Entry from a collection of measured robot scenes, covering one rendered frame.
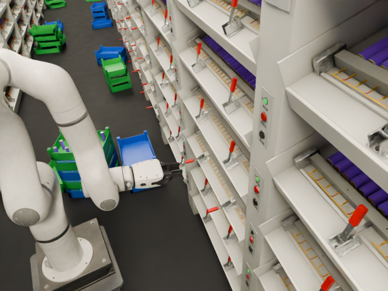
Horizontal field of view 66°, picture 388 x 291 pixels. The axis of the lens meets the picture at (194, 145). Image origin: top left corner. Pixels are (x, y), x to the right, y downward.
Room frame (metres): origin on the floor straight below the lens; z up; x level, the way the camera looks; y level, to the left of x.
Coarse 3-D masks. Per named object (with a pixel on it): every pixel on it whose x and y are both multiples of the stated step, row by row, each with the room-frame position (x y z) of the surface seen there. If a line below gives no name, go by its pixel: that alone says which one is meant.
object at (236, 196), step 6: (198, 132) 1.08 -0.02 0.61; (204, 138) 1.03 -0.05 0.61; (204, 144) 0.99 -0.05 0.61; (210, 150) 0.95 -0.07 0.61; (216, 162) 0.87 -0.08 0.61; (222, 168) 0.83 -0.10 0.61; (216, 174) 0.83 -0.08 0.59; (222, 174) 0.80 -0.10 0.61; (228, 180) 0.77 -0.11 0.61; (222, 186) 0.76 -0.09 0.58; (228, 186) 0.74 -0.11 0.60; (234, 192) 0.71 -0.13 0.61; (240, 198) 0.68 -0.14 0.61; (240, 204) 0.65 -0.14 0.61; (246, 210) 0.63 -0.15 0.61
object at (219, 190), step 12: (192, 132) 1.11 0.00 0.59; (192, 144) 1.05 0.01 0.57; (204, 168) 0.89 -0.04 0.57; (216, 180) 0.81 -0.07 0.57; (216, 192) 0.76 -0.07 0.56; (228, 192) 0.74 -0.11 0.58; (228, 216) 0.64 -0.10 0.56; (240, 216) 0.63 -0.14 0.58; (240, 228) 0.59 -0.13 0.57; (240, 240) 0.52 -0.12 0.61
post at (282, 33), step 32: (320, 0) 0.44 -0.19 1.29; (352, 0) 0.45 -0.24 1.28; (288, 32) 0.43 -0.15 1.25; (320, 32) 0.44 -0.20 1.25; (256, 96) 0.51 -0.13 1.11; (256, 128) 0.50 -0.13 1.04; (288, 128) 0.43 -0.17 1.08; (256, 160) 0.49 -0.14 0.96; (256, 224) 0.46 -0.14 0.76; (256, 256) 0.44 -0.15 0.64; (256, 288) 0.43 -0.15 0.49
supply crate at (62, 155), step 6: (60, 132) 1.49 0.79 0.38; (108, 132) 1.47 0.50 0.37; (60, 138) 1.47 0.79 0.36; (108, 138) 1.43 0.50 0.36; (54, 144) 1.39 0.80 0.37; (60, 144) 1.44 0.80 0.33; (66, 144) 1.45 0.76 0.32; (102, 144) 1.42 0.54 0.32; (108, 144) 1.40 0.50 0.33; (48, 150) 1.31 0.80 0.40; (60, 150) 1.39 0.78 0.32; (54, 156) 1.31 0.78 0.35; (60, 156) 1.31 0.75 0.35; (66, 156) 1.30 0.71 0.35; (72, 156) 1.30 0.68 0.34
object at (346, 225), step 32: (288, 160) 0.43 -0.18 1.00; (320, 160) 0.40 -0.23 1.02; (288, 192) 0.38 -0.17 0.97; (320, 192) 0.35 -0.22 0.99; (352, 192) 0.32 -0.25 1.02; (384, 192) 0.31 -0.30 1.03; (320, 224) 0.30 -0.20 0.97; (352, 224) 0.26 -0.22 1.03; (384, 224) 0.26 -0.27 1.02; (352, 256) 0.24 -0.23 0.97; (384, 256) 0.23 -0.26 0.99; (352, 288) 0.21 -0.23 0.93; (384, 288) 0.19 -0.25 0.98
